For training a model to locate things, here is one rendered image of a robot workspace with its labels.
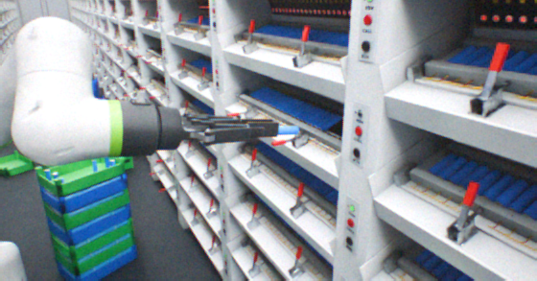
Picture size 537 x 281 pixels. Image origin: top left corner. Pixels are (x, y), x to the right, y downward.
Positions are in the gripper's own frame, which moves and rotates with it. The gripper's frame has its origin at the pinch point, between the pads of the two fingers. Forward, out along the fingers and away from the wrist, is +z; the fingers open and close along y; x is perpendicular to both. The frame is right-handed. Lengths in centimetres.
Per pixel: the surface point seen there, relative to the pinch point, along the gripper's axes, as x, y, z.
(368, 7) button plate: -24.7, -12.9, 10.1
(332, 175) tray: 8.7, -6.0, 15.8
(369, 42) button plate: -19.1, -13.9, 10.9
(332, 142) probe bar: 3.5, -0.1, 19.5
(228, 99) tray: 5, 52, 17
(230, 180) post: 36, 52, 21
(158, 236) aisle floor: 100, 122, 16
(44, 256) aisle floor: 109, 134, -38
